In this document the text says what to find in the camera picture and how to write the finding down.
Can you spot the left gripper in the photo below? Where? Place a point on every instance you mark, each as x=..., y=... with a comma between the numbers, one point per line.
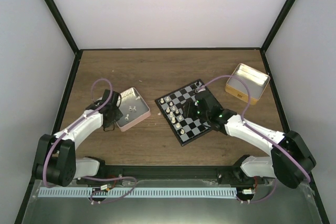
x=119, y=115

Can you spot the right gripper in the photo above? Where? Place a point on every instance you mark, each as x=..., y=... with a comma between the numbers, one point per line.
x=188, y=112

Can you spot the pink metal tin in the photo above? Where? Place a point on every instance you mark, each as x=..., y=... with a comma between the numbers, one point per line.
x=128, y=99

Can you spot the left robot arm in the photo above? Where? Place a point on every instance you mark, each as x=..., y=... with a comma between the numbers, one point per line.
x=55, y=159

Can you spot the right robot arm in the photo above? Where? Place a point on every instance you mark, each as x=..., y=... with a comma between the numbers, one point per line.
x=287, y=159

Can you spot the black white chessboard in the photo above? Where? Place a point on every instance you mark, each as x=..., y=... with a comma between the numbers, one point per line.
x=181, y=110

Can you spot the yellow metal tin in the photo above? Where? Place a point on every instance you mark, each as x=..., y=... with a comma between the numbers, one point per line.
x=255, y=80

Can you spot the black aluminium frame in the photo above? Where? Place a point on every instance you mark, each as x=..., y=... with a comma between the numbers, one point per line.
x=232, y=170

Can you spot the light blue slotted rail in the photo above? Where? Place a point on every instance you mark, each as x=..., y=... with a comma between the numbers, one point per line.
x=82, y=192

